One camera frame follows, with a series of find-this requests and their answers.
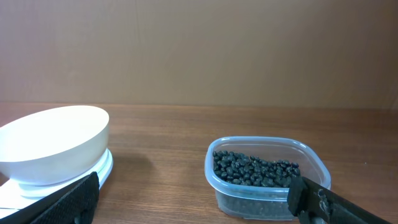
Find clear plastic container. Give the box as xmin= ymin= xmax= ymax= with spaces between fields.
xmin=205 ymin=136 xmax=331 ymax=220

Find white bowl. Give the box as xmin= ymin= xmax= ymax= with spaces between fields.
xmin=1 ymin=105 xmax=109 ymax=185

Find black beans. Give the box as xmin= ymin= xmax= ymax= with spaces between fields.
xmin=212 ymin=151 xmax=301 ymax=188

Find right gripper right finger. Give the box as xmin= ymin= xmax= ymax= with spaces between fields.
xmin=287 ymin=177 xmax=390 ymax=224

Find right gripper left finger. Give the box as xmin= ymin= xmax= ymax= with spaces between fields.
xmin=1 ymin=172 xmax=100 ymax=224

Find white digital kitchen scale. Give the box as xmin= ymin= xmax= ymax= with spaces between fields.
xmin=0 ymin=148 xmax=114 ymax=219

